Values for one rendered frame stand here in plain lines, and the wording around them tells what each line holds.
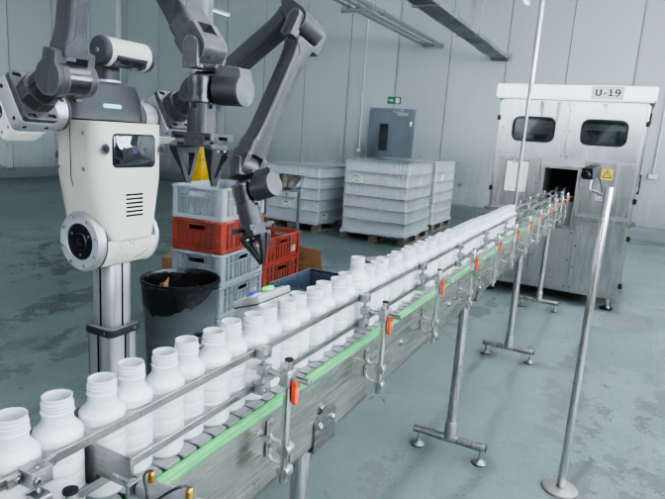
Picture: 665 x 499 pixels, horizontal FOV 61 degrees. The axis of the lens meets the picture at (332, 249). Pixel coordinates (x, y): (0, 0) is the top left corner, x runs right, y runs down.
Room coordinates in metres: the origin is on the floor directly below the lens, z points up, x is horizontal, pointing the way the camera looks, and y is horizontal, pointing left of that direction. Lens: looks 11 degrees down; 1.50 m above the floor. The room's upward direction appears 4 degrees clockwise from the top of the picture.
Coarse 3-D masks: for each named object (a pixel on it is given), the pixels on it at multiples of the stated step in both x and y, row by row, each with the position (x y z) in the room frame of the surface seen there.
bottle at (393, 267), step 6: (390, 258) 1.63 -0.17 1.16; (396, 258) 1.63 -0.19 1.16; (390, 264) 1.63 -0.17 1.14; (396, 264) 1.63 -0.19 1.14; (390, 270) 1.62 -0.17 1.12; (396, 270) 1.62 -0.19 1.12; (396, 282) 1.62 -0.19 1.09; (390, 288) 1.62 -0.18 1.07; (396, 288) 1.62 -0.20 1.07; (390, 294) 1.62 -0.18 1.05; (396, 294) 1.62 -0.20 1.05; (390, 300) 1.62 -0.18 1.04; (390, 306) 1.62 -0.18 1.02; (396, 306) 1.63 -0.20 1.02
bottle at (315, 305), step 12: (312, 288) 1.24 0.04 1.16; (312, 300) 1.21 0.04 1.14; (312, 312) 1.20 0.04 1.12; (324, 312) 1.21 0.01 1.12; (324, 324) 1.22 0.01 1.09; (312, 336) 1.20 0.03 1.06; (324, 336) 1.22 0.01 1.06; (312, 348) 1.20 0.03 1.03; (324, 348) 1.22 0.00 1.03; (312, 360) 1.20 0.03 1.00
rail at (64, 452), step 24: (336, 312) 1.26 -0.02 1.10; (288, 336) 1.07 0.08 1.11; (336, 336) 1.27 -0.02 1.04; (240, 360) 0.93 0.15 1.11; (192, 384) 0.82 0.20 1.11; (144, 408) 0.73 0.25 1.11; (216, 408) 0.87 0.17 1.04; (96, 432) 0.66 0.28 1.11; (48, 456) 0.60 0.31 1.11; (144, 456) 0.73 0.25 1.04; (96, 480) 0.66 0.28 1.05
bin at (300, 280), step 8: (296, 272) 2.22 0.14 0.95; (304, 272) 2.26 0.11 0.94; (312, 272) 2.31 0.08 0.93; (320, 272) 2.29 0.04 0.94; (328, 272) 2.27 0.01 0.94; (280, 280) 2.10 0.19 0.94; (288, 280) 2.15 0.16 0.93; (296, 280) 2.21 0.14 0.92; (304, 280) 2.26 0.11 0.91; (312, 280) 2.30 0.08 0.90; (328, 280) 2.27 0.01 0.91; (296, 288) 1.98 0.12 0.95; (304, 288) 2.27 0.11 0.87
